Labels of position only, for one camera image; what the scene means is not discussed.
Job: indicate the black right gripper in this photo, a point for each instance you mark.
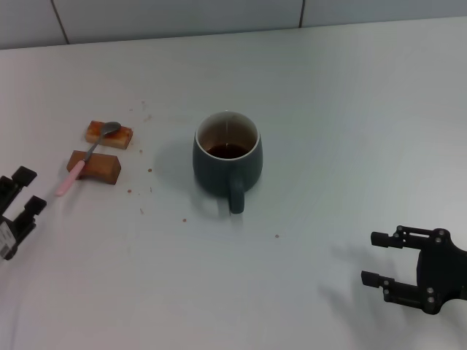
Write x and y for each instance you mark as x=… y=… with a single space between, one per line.
x=441 y=273

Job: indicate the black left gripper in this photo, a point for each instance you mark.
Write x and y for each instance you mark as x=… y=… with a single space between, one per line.
x=9 y=237

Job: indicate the grey ceramic cup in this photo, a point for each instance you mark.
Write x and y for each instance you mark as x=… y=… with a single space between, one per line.
x=215 y=171

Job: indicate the brown wooden arch block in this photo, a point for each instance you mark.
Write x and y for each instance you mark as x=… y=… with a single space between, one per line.
x=104 y=167

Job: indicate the light wooden block red stain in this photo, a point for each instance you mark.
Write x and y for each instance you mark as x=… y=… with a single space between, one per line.
x=116 y=140

